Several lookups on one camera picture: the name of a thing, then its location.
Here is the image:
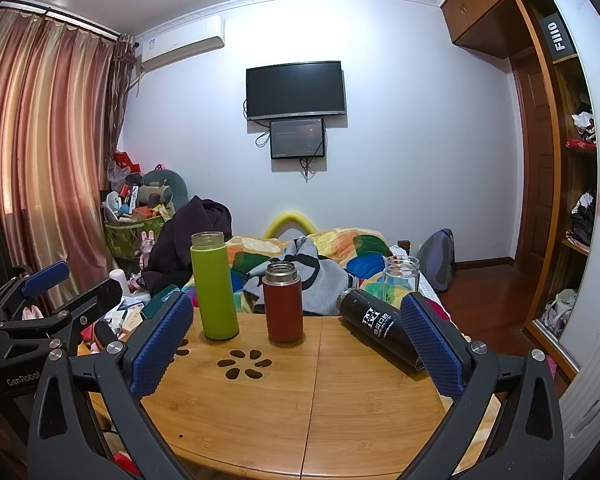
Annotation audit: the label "wooden overhead cabinet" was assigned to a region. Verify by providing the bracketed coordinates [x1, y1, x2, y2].
[440, 0, 558, 59]

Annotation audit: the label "dark clothes pile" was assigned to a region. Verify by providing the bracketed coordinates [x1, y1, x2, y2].
[570, 189, 597, 250]

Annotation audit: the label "green cup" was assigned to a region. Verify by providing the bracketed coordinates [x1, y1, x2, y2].
[190, 231, 241, 342]

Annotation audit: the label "grey knitted garment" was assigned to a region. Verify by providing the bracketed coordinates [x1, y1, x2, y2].
[243, 235, 352, 317]

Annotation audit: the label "grey green plush toy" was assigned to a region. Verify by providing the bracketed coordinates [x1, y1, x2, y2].
[139, 164, 191, 212]

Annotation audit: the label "wooden wardrobe shelves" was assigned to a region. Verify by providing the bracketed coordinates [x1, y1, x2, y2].
[511, 0, 600, 383]

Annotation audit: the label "black label sign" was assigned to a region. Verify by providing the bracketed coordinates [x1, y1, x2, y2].
[538, 9, 577, 62]

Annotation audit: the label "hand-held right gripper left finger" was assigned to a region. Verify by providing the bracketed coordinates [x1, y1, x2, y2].
[26, 290, 196, 480]

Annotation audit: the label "pink striped curtain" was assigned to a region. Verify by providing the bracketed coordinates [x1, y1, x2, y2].
[0, 5, 135, 313]

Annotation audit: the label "red bag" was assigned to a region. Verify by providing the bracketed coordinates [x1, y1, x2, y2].
[110, 150, 142, 175]

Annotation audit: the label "grey backpack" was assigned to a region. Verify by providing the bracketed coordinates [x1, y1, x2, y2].
[417, 228, 456, 294]

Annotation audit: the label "pink bunny toy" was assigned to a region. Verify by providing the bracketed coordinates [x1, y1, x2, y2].
[138, 230, 157, 267]

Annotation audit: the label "black wall television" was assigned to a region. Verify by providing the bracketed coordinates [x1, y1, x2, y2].
[245, 60, 348, 122]

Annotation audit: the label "red and white clothes pile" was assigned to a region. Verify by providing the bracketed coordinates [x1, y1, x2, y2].
[566, 101, 599, 152]

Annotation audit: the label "dark purple jacket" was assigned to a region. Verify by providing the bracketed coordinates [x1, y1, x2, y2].
[141, 194, 234, 297]

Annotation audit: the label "brown wooden door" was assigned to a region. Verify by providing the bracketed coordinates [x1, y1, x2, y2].
[509, 49, 555, 263]

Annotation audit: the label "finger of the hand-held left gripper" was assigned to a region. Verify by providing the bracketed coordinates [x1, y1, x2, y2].
[50, 276, 125, 333]
[0, 260, 72, 306]

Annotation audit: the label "white handbag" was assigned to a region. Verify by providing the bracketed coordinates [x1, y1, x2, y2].
[542, 288, 579, 337]

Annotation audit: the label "colourful patchwork blanket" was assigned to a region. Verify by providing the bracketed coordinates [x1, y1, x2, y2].
[181, 226, 452, 322]

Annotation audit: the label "white air conditioner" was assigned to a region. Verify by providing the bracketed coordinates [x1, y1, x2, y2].
[133, 15, 226, 77]

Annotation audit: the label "green storage basket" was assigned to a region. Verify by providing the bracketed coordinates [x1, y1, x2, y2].
[103, 209, 170, 262]

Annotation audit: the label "small black wall monitor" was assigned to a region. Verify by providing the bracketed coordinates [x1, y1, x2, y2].
[269, 117, 327, 161]

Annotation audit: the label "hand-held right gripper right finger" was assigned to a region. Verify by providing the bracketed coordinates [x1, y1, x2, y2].
[399, 291, 566, 480]

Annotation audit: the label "clear glass cup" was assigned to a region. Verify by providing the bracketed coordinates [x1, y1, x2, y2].
[382, 255, 421, 312]

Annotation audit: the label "red cup with steel rim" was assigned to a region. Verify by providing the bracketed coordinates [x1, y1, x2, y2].
[262, 261, 305, 344]

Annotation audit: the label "black cup with white print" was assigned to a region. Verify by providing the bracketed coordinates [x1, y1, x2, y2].
[335, 288, 427, 372]

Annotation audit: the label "yellow curved pillow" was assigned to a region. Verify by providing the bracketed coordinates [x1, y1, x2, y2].
[263, 212, 317, 239]

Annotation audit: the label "white bottle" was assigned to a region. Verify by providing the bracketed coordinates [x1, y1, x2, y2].
[108, 268, 132, 297]

